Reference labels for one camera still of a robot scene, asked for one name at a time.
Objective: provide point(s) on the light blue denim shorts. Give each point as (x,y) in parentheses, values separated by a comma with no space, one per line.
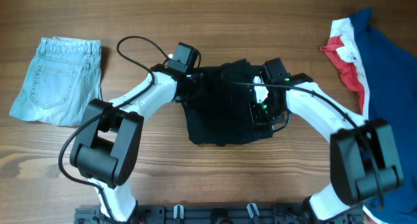
(63,77)

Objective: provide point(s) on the black shorts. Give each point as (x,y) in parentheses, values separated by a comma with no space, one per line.
(221,114)

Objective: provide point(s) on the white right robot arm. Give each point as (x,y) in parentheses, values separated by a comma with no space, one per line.
(364,162)

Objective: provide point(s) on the navy blue garment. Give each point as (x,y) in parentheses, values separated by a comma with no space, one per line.
(391,77)

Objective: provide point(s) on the red and white garment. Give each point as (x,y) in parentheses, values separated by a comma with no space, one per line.
(343,53)

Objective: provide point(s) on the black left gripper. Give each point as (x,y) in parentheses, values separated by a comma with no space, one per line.
(198,88)

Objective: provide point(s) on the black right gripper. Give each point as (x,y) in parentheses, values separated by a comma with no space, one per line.
(255,108)

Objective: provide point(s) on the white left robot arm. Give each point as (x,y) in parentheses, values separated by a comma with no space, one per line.
(105,146)

